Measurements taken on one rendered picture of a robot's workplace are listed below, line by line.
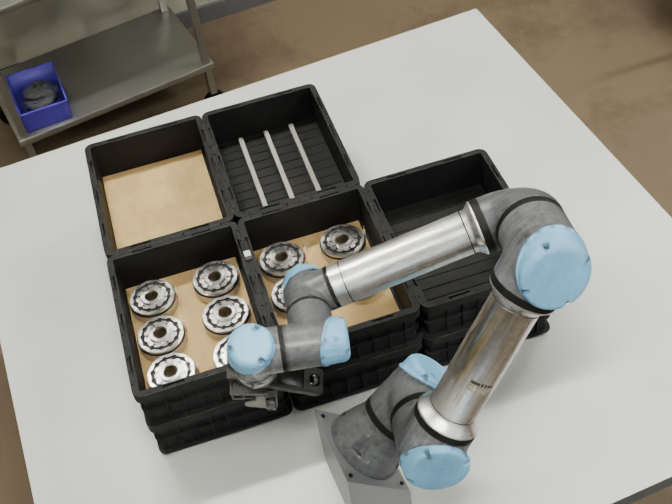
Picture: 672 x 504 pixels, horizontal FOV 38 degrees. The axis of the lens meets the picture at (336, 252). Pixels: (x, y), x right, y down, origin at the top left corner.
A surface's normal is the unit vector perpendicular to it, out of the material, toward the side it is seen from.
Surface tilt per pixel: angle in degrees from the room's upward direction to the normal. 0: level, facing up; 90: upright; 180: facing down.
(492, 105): 0
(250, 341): 24
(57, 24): 90
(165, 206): 0
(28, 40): 90
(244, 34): 0
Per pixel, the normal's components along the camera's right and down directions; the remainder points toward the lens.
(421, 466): 0.07, 0.65
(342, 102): -0.11, -0.66
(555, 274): 0.18, 0.44
